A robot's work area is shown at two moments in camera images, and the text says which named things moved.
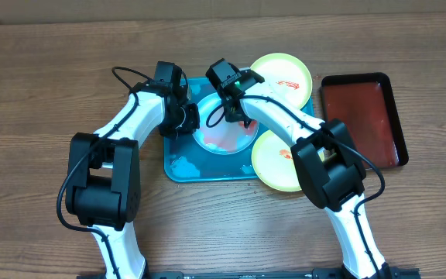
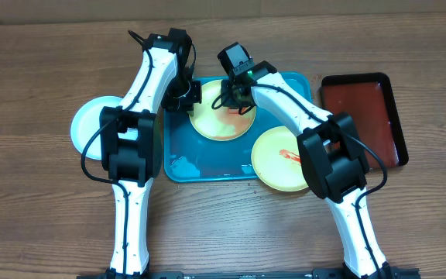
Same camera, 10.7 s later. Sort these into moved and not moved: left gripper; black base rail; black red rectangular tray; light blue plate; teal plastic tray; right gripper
Moved: left gripper; right gripper; light blue plate
Not moved: black base rail; teal plastic tray; black red rectangular tray
